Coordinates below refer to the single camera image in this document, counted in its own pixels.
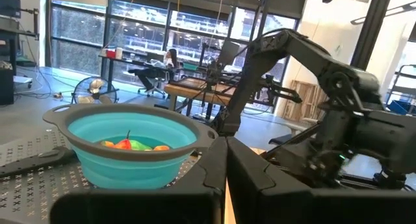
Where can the black equipment rack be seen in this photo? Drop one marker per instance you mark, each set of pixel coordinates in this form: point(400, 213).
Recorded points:
point(8, 87)

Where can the grey perforated metal stand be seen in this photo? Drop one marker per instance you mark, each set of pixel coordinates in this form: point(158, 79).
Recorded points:
point(32, 191)

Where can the black office desk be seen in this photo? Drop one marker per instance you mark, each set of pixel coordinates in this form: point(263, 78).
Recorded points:
point(123, 59)

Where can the red box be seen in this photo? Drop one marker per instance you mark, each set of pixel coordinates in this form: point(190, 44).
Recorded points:
point(111, 53)

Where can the black frame post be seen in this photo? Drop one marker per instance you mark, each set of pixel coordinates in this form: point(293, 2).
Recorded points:
point(372, 26)

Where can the green toy fruit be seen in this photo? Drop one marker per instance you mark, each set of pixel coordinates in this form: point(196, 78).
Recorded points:
point(139, 145)

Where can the person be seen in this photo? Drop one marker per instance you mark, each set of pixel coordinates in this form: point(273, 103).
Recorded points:
point(170, 60)

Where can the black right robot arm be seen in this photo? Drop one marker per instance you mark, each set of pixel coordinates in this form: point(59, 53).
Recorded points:
point(308, 52)

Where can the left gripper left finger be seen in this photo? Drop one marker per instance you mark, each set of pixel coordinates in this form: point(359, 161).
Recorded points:
point(162, 207)

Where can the orange toy peach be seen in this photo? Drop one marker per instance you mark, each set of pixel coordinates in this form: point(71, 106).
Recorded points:
point(161, 148)

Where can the blue bin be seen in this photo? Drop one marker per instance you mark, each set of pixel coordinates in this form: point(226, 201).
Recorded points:
point(401, 106)

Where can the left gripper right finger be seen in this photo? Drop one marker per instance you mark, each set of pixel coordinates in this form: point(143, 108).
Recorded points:
point(292, 207)

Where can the blue collapsible colander grey rim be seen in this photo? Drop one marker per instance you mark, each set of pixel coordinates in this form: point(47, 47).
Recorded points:
point(130, 172)

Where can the orange toy pear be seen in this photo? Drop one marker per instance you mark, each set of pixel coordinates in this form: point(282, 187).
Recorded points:
point(107, 143)

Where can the metal cart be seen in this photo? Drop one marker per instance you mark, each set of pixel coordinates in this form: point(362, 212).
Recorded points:
point(404, 84)

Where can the wooden work table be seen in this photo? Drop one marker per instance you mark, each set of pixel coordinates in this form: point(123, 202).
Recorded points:
point(195, 91)

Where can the orange and green toy vegetables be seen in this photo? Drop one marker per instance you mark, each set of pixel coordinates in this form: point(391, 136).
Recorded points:
point(123, 143)

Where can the wooden crate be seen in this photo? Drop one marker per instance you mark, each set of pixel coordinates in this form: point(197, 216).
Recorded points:
point(305, 100)

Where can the black floor fan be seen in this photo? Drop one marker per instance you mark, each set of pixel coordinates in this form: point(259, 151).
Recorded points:
point(94, 87)

